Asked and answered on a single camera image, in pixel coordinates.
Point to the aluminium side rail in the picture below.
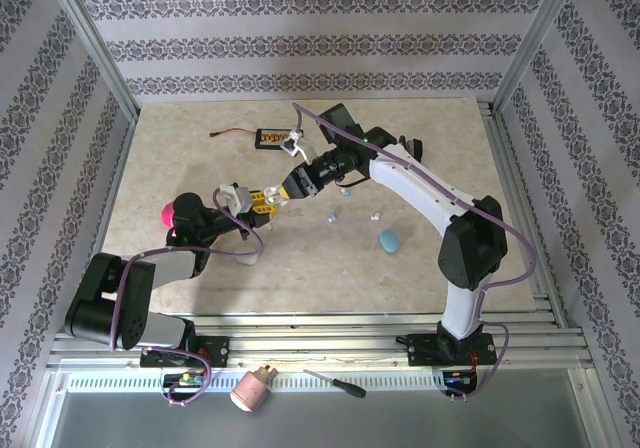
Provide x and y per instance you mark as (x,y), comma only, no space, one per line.
(118,168)
(517,203)

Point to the black stapler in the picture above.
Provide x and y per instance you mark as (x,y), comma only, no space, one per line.
(415,150)

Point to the wide aluminium base rail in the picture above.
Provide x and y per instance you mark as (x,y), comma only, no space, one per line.
(325,348)

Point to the small circuit board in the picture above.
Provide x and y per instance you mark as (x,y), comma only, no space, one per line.
(190,379)
(459,377)

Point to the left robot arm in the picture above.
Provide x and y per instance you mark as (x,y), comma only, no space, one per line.
(100,298)

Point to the blue earbud case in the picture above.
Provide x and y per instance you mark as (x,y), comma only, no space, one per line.
(390,242)

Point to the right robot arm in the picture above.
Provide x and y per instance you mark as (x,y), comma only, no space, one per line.
(415,183)

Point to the aluminium frame post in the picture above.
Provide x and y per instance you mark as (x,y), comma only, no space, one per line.
(93,43)
(535,43)

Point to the pink striped rolled sock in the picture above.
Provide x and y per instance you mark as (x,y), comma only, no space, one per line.
(167,214)

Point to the black charger board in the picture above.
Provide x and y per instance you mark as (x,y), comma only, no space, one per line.
(272,138)

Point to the grey metal sheet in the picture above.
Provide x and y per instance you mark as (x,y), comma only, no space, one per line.
(350,423)

